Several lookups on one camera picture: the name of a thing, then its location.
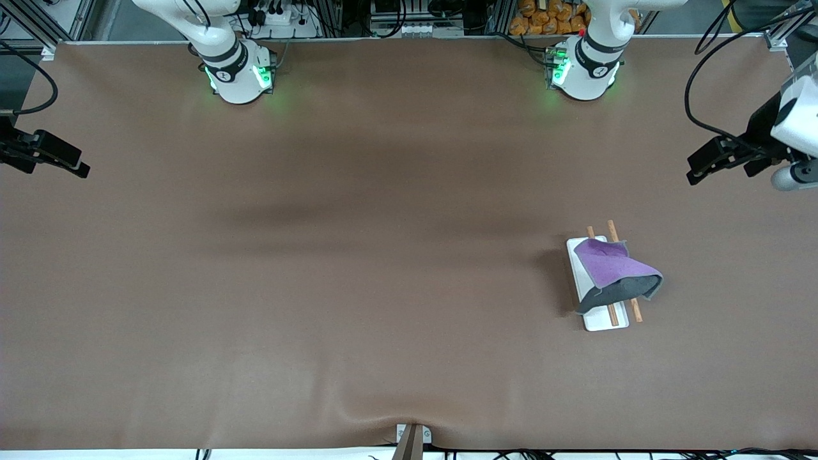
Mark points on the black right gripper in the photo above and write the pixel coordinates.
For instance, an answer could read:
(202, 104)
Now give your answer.
(13, 152)

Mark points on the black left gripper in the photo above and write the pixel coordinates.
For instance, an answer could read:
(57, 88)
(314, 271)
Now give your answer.
(760, 133)

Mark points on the grey and purple towel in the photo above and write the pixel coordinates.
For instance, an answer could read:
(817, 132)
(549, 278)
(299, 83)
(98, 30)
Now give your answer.
(613, 268)

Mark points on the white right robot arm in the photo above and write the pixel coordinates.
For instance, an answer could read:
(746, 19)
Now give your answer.
(236, 83)

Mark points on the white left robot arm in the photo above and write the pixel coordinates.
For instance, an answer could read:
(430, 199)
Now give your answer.
(585, 83)

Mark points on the white rack with wooden rods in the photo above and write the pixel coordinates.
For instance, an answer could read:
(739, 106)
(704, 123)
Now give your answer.
(601, 322)

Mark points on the orange packets pile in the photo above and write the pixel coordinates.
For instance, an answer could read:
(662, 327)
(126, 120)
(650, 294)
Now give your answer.
(530, 19)

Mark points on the white power strip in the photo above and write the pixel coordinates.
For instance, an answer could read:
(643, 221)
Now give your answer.
(281, 16)

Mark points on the brown table cover mat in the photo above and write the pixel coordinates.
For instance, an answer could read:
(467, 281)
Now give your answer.
(409, 255)

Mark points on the aluminium frame post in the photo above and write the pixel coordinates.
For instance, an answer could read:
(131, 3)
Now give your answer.
(776, 41)
(80, 19)

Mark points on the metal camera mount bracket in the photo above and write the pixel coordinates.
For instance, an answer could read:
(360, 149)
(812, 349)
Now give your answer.
(412, 444)

